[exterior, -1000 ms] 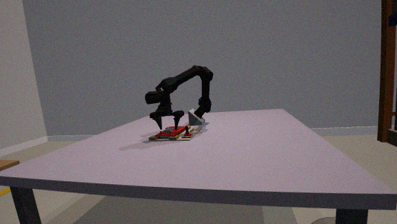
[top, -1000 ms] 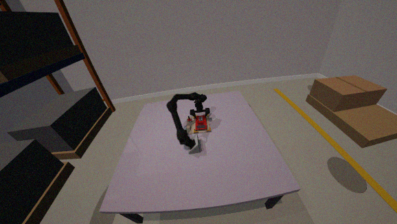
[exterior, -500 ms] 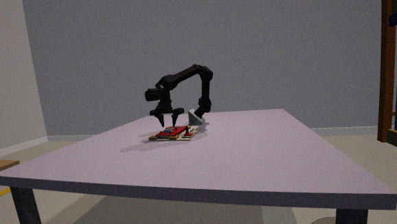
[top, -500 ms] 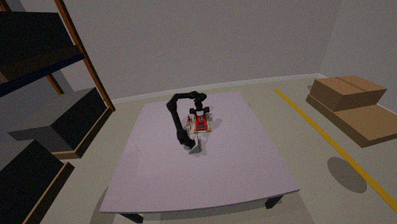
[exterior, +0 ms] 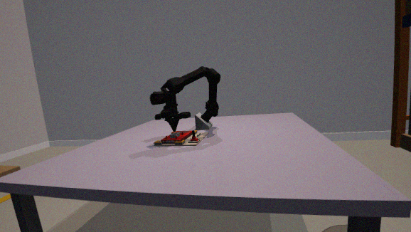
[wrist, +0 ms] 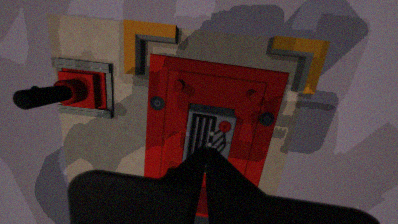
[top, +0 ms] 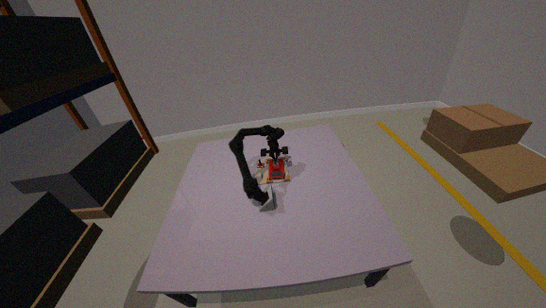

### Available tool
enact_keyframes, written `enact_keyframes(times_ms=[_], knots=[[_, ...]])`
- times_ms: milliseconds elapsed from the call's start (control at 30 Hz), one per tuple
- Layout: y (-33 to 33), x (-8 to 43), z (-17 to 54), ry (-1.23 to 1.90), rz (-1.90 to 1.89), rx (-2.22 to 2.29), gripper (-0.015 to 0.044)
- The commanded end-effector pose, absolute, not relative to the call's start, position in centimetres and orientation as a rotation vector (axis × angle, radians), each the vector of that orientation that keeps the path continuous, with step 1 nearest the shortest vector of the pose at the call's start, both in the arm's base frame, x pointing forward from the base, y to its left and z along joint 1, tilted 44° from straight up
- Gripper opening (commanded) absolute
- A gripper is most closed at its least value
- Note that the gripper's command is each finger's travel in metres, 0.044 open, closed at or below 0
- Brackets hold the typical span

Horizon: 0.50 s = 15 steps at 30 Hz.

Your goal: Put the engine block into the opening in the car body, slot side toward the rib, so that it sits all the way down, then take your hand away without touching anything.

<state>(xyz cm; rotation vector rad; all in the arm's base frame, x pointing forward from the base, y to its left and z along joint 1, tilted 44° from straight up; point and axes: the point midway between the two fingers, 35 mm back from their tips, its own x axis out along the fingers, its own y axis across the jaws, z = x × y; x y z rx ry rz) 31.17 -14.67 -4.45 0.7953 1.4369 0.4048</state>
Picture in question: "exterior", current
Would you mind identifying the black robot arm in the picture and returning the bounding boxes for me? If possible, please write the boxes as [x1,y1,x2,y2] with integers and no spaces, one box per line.
[150,66,220,123]

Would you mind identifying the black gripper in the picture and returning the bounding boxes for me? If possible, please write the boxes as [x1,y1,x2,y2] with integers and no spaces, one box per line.
[155,102,191,132]

